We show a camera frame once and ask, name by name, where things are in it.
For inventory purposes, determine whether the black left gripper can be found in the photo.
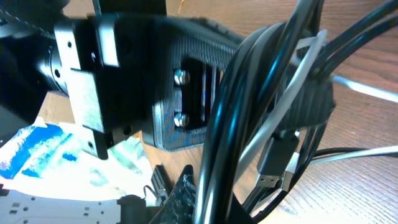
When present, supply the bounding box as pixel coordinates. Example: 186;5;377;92
1;0;243;159

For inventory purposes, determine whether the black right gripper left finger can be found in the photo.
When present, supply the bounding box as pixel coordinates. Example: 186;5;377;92
149;165;197;224

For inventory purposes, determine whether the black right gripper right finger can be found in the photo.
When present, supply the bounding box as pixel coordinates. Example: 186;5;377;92
226;198;254;224

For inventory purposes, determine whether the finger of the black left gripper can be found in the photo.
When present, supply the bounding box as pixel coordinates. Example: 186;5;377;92
276;78;336;131

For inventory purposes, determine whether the black usb cable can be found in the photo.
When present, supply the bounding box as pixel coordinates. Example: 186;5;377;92
192;0;398;224

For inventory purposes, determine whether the white usb cable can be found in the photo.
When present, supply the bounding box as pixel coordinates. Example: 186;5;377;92
205;29;398;194

